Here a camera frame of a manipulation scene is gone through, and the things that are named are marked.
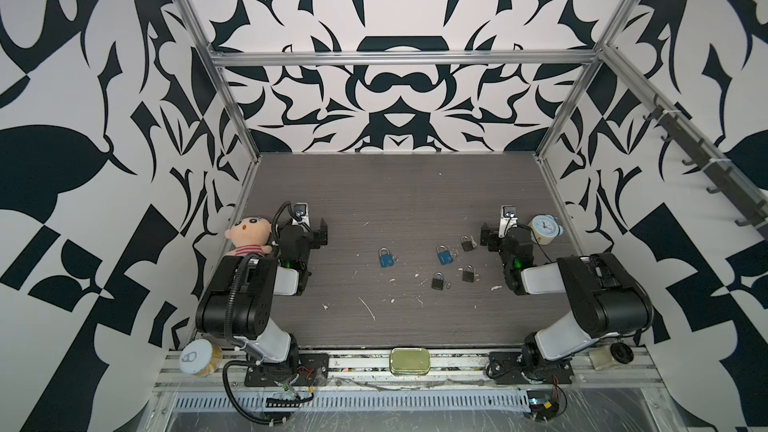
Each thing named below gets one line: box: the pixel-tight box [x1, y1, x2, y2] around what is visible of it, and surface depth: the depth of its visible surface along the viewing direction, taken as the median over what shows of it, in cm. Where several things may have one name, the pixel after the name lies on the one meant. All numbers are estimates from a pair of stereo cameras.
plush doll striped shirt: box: [224, 216, 273, 257], surface depth 91 cm
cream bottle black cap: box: [588, 342, 634, 371], surface depth 72 cm
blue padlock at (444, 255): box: [436, 245, 454, 265], surface depth 95 cm
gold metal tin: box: [389, 347, 431, 376], surface depth 75 cm
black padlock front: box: [431, 271, 444, 290], surface depth 91 cm
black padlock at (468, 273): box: [462, 264, 475, 283], surface depth 92 cm
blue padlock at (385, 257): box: [378, 247, 394, 268], surface depth 96 cm
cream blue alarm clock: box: [527, 214, 565, 245], surface depth 98 cm
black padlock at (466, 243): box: [460, 235, 474, 252], surface depth 98 cm
